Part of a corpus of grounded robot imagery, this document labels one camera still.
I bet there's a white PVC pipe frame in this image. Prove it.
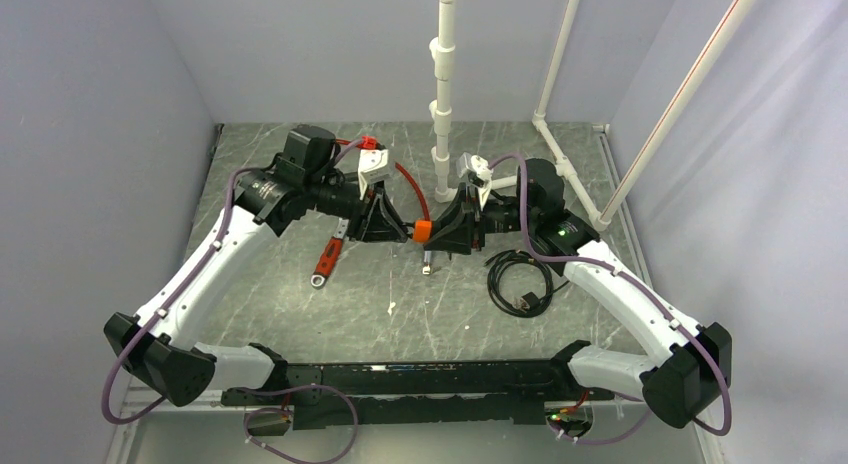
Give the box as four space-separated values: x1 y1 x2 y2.
428 0 611 231

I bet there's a red handled adjustable wrench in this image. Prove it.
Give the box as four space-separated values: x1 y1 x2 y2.
310 218 349 289

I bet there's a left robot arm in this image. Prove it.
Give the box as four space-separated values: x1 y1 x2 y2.
104 125 410 407

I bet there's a coiled black cable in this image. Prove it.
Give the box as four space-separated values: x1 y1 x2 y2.
485 248 571 319

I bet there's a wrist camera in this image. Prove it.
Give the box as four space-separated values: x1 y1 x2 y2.
457 153 493 210
357 149 392 200

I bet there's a red cable lock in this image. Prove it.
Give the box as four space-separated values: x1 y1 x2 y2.
335 136 433 276

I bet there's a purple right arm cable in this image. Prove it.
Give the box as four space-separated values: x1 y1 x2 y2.
486 151 733 438

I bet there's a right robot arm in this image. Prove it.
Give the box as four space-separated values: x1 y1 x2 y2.
412 154 732 436

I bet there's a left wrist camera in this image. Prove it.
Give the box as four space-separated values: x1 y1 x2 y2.
357 149 392 200

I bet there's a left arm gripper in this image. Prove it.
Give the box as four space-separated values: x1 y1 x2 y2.
305 174 408 244

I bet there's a white diagonal pole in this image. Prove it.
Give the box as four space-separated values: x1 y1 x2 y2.
597 0 758 225

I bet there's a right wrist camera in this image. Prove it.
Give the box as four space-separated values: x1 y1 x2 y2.
457 153 493 210

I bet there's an orange padlock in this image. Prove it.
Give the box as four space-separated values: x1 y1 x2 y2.
412 220 433 244

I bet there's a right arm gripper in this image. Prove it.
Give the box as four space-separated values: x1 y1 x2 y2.
423 183 538 254

